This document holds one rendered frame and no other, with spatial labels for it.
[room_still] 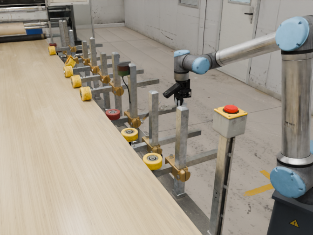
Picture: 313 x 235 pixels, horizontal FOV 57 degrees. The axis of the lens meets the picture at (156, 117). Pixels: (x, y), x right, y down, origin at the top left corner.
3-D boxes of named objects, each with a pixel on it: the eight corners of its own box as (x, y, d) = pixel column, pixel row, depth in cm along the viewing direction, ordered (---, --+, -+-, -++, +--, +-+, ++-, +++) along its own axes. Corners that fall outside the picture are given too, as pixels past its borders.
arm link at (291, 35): (321, 190, 128) (329, 12, 106) (301, 207, 118) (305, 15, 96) (288, 178, 139) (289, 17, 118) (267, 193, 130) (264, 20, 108)
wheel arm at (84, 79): (142, 72, 215) (141, 67, 213) (144, 73, 212) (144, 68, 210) (74, 82, 194) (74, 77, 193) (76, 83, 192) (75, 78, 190)
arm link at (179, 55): (181, 53, 156) (170, 50, 163) (181, 75, 162) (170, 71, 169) (194, 50, 161) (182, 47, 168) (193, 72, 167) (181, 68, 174)
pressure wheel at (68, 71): (73, 74, 210) (72, 77, 217) (71, 64, 210) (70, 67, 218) (65, 76, 208) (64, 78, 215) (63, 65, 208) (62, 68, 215)
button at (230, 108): (231, 108, 87) (232, 103, 86) (240, 114, 84) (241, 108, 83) (220, 111, 85) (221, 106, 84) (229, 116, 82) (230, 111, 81)
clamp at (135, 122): (132, 117, 171) (131, 109, 169) (141, 127, 160) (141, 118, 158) (123, 119, 168) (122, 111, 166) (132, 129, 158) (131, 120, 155)
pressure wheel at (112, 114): (118, 124, 167) (117, 107, 162) (123, 130, 161) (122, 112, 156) (105, 127, 164) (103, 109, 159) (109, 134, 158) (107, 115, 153)
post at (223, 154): (215, 230, 110) (228, 127, 90) (224, 240, 106) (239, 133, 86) (206, 235, 108) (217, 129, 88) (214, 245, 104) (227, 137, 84)
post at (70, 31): (78, 78, 292) (71, 29, 271) (78, 79, 290) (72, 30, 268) (74, 78, 291) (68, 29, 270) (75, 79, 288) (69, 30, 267)
